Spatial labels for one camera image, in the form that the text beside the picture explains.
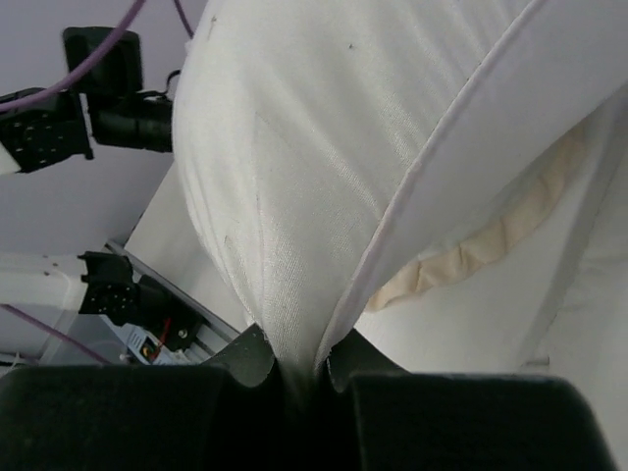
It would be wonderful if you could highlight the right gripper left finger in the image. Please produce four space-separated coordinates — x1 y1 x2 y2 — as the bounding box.
1 327 294 470

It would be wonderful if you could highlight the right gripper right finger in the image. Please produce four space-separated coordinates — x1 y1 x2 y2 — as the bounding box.
324 331 618 470

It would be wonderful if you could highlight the white pillow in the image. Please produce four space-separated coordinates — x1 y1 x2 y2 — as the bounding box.
174 1 627 380

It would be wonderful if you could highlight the grey cream ruffled pillowcase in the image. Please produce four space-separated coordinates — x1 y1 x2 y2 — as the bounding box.
365 123 586 312

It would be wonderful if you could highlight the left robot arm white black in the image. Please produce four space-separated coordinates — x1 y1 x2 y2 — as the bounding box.
1 26 173 326

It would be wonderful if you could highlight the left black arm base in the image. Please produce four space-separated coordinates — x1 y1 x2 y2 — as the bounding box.
107 275 201 351

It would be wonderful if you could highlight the aluminium mounting rail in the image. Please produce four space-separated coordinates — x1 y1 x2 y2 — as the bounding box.
105 240 238 365

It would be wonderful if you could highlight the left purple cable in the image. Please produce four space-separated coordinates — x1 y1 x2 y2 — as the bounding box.
0 0 195 367

